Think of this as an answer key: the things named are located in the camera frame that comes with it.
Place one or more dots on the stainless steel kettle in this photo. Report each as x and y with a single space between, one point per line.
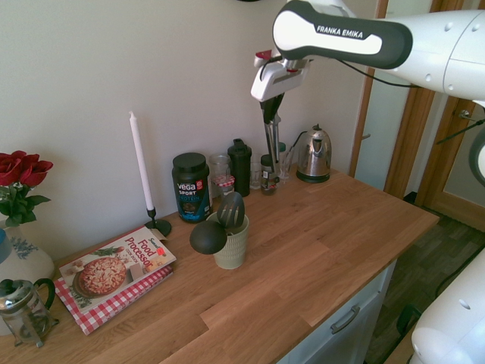
314 151

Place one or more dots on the wooden glazed door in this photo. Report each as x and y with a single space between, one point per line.
428 151

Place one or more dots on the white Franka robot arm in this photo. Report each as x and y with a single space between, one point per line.
435 45

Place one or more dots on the Food Processor cookbook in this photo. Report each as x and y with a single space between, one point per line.
110 269

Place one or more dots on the white floral vase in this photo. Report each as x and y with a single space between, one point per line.
26 258

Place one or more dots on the red roses bunch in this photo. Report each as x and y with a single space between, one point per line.
22 170

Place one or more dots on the red gingham book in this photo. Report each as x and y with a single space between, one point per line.
113 309

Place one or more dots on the black shaker bottle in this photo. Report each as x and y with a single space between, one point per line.
239 170

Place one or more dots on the clear glass jar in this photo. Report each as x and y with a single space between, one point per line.
219 165

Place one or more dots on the black kettle base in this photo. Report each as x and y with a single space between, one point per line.
312 178

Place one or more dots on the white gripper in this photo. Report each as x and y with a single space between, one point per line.
273 80

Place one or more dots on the black candle holder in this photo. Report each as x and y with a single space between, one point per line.
159 226

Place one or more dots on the wooden door frame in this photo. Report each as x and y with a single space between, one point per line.
365 113

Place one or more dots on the green textured utensil holder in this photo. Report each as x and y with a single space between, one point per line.
233 246

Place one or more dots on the jar with red gingham lid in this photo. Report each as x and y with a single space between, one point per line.
224 184

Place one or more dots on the black Vega protein tub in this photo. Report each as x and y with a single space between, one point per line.
191 189

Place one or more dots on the white kitchen cabinet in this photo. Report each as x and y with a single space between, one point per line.
352 303

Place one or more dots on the dark grey ladle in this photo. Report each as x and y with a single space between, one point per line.
207 237

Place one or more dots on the grey slotted spoon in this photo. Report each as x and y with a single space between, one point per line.
232 210

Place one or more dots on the spice jar with dark lid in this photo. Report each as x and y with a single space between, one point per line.
267 178

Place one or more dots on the tall white candle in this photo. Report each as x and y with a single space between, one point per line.
142 163

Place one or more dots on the glass French press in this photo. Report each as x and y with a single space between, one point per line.
24 314

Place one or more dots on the red white wrist camera mount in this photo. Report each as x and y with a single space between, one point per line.
265 57

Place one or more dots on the clear drinking glass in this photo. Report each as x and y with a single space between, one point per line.
256 172

